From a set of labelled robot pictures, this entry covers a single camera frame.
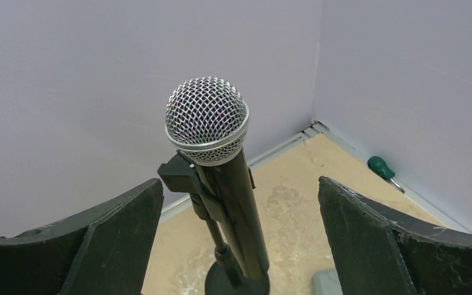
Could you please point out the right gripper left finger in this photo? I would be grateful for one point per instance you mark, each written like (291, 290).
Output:
(102, 250)

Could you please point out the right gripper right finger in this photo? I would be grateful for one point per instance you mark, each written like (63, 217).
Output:
(377, 249)

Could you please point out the round-base mic stand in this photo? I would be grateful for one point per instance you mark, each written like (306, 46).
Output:
(211, 228)

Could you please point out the black handheld microphone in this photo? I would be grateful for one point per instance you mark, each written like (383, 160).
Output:
(207, 120)

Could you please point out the grey plastic case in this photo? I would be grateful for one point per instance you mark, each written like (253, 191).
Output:
(326, 282)

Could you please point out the green handle screwdriver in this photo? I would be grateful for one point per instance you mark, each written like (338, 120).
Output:
(377, 165)

